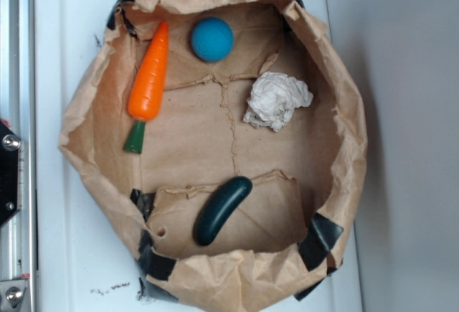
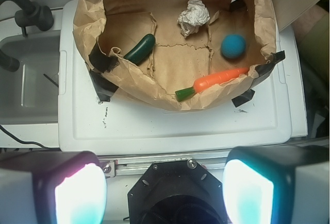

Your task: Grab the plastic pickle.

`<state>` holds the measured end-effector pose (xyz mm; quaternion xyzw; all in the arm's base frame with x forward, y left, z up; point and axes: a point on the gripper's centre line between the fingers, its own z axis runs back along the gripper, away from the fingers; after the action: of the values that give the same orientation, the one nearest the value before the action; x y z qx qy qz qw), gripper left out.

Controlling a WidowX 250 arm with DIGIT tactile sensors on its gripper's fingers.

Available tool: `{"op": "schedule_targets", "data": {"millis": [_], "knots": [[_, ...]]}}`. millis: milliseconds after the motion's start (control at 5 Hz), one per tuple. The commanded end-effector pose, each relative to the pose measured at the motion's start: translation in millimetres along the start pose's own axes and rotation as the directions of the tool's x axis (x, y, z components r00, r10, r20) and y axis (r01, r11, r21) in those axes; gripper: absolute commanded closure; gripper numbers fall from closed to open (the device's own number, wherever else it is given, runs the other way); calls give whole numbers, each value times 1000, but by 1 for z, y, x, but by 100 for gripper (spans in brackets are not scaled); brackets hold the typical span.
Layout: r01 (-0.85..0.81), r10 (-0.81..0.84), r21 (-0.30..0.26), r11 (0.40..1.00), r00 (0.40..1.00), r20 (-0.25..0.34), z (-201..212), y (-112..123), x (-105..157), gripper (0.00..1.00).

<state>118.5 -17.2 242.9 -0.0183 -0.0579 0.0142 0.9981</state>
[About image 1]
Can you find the black mounting bracket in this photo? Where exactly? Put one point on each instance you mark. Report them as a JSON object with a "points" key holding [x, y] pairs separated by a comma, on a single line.
{"points": [[9, 173]]}

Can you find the aluminium frame rail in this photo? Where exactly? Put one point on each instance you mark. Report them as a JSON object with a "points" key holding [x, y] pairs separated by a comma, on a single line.
{"points": [[19, 264]]}

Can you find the white tray base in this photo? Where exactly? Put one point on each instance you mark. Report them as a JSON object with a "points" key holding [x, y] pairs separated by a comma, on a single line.
{"points": [[83, 265]]}

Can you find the crumpled white paper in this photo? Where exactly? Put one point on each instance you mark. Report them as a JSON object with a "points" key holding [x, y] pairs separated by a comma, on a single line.
{"points": [[273, 99]]}

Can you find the brown paper bag tray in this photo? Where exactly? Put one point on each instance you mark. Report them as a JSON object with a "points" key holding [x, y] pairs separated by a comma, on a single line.
{"points": [[281, 241]]}

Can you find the blue ball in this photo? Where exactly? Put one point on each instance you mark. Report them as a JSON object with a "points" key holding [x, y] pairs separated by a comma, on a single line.
{"points": [[212, 39]]}

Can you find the dark green plastic pickle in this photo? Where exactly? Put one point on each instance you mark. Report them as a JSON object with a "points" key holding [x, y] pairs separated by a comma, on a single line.
{"points": [[219, 207]]}

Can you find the orange plastic carrot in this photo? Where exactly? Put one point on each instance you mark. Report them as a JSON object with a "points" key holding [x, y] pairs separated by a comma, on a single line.
{"points": [[147, 91]]}

